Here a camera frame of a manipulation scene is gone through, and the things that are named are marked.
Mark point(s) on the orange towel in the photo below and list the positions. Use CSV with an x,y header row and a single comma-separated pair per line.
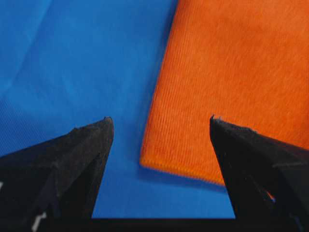
x,y
244,61

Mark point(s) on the blue table cloth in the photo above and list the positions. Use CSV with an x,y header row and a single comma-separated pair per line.
x,y
68,63

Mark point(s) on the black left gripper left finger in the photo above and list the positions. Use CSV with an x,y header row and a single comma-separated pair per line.
x,y
58,178

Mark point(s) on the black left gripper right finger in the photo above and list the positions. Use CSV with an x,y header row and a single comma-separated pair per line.
x,y
267,180

